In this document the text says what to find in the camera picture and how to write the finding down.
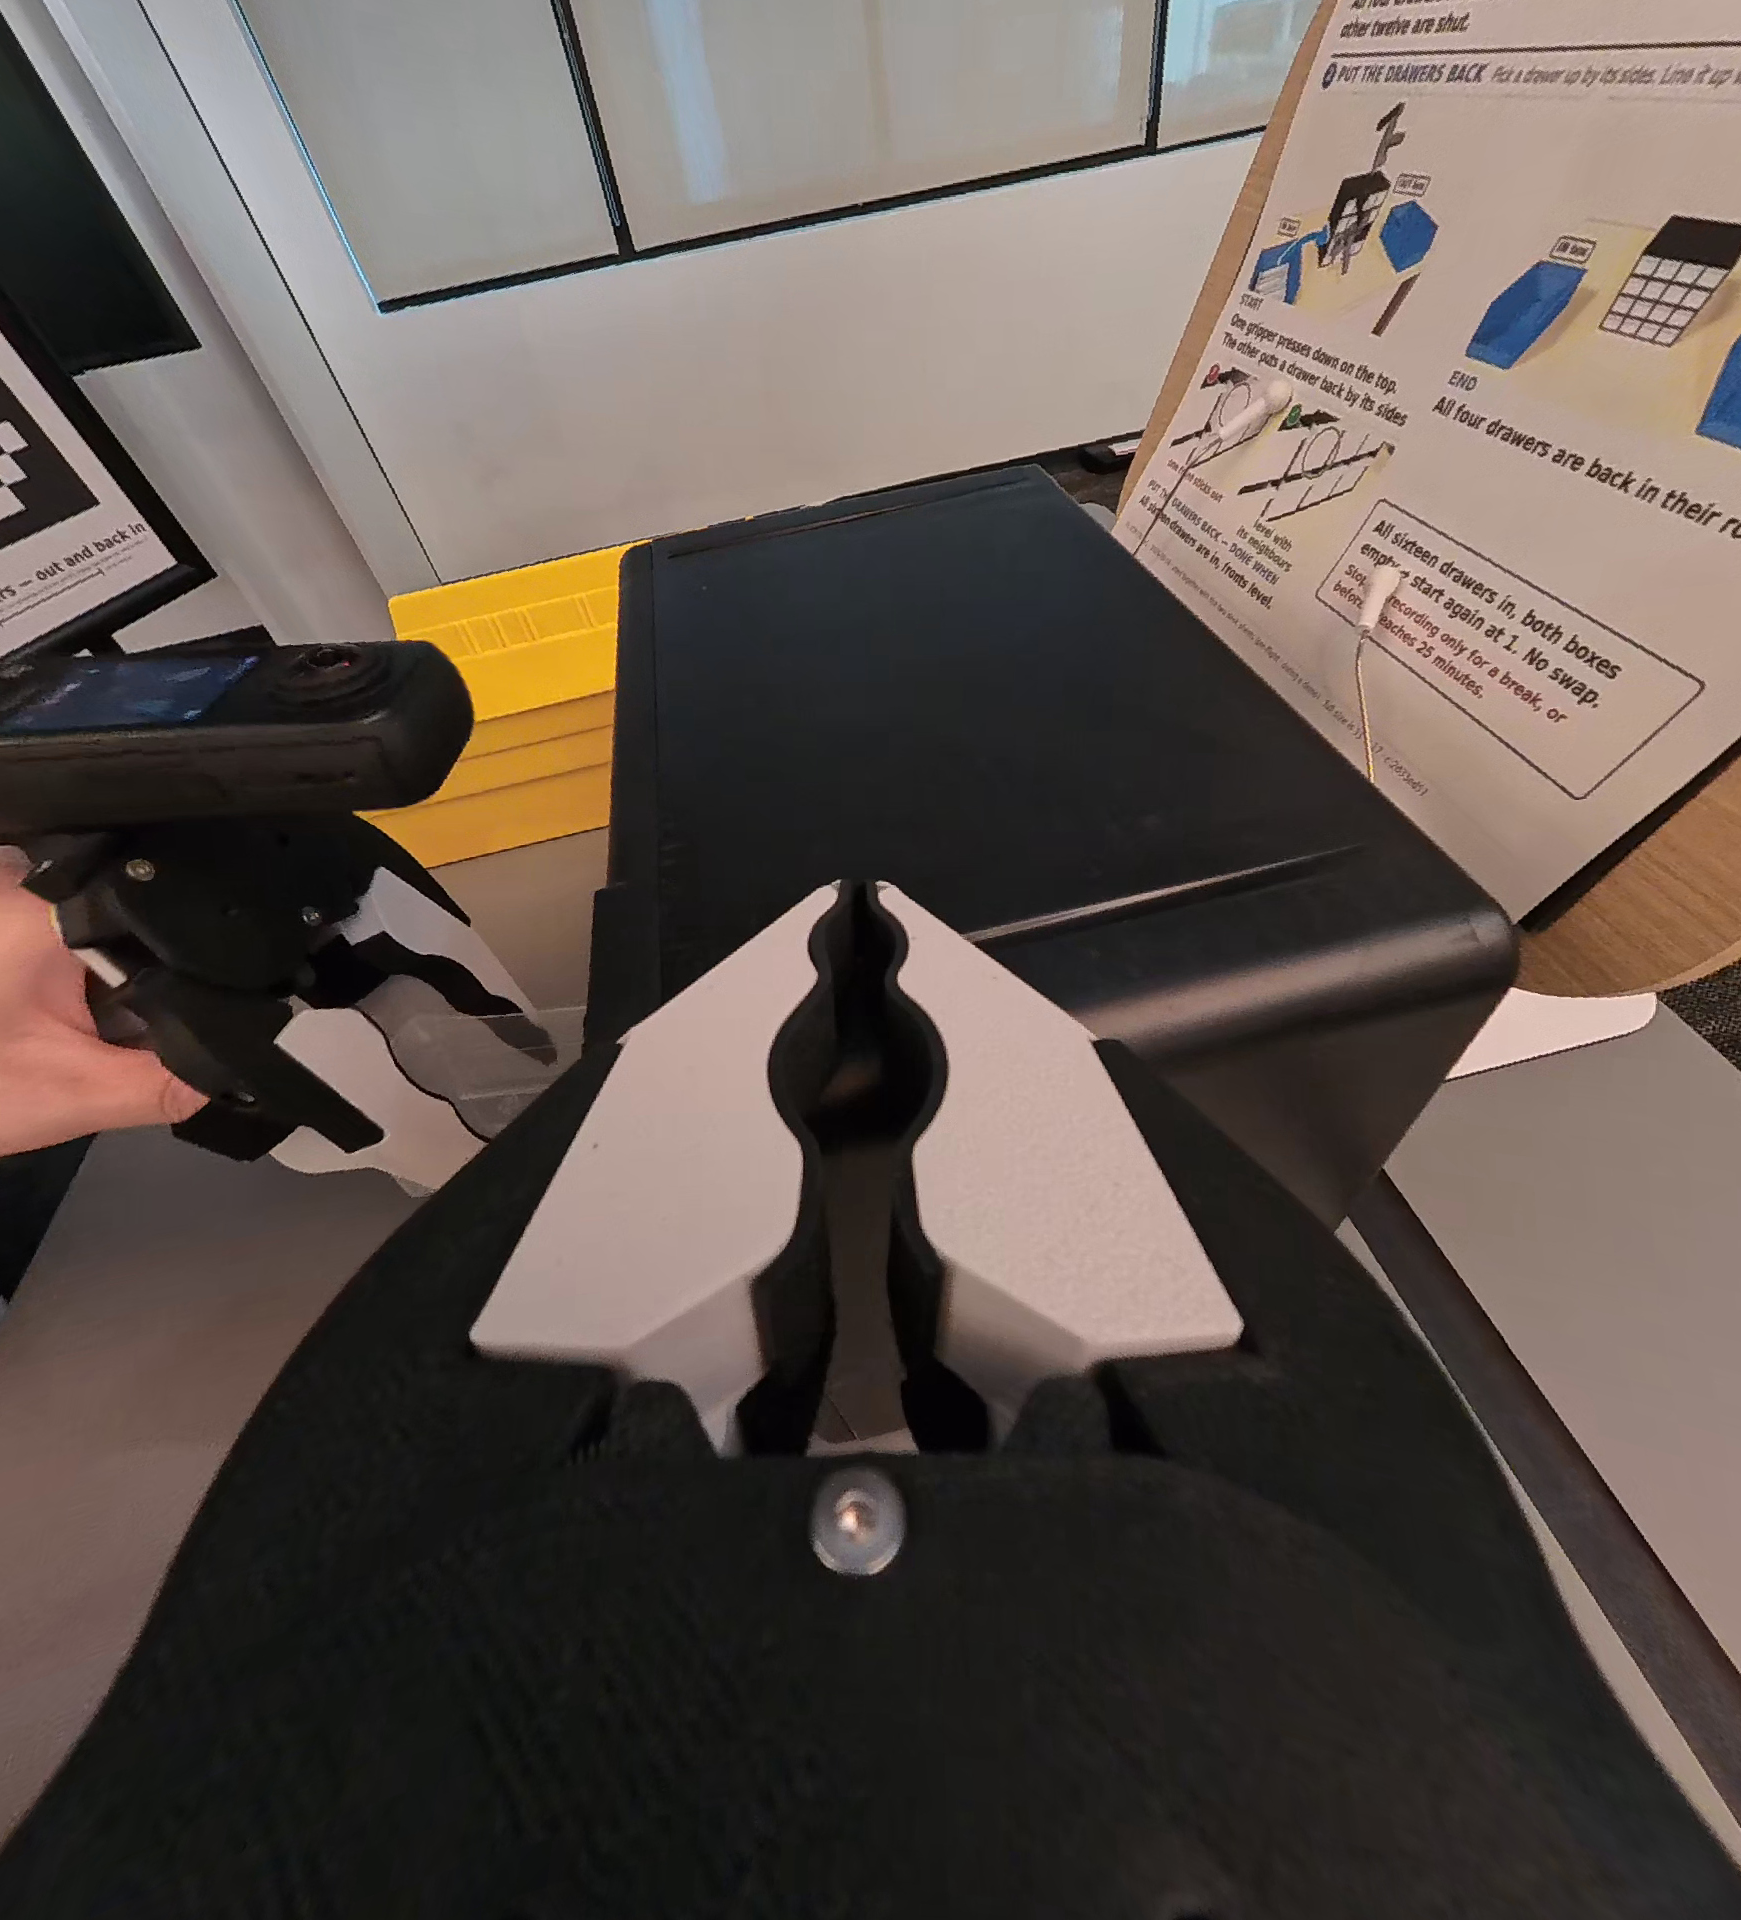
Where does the thin white cable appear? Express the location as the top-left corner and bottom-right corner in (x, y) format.
(1327, 561), (1405, 782)

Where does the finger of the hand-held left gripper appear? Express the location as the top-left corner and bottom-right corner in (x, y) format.
(267, 1006), (497, 1198)
(360, 841), (557, 1060)

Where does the frosted glass partition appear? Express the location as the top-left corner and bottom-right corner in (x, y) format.
(233, 0), (1337, 314)

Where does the wooden poster board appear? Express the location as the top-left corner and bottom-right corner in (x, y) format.
(1109, 0), (1741, 1000)

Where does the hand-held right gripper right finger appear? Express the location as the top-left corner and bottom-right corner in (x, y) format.
(870, 886), (1243, 1426)

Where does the black drawer cabinet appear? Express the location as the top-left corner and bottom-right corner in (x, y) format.
(586, 465), (1520, 1225)

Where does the white board base plate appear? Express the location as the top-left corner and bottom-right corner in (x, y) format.
(1453, 987), (1659, 1082)

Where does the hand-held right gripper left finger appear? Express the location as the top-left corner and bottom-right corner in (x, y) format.
(467, 881), (849, 1456)

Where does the white instruction poster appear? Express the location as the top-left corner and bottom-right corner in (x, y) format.
(1131, 0), (1741, 926)

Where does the clear plastic drawer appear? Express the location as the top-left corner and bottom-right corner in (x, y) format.
(390, 1008), (589, 1142)

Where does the yellow plastic bin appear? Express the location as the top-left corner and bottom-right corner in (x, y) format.
(390, 547), (635, 872)

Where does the person's left hand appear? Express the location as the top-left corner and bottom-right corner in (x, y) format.
(0, 846), (212, 1182)

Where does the black framed marker sign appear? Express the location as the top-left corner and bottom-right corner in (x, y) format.
(0, 194), (219, 676)

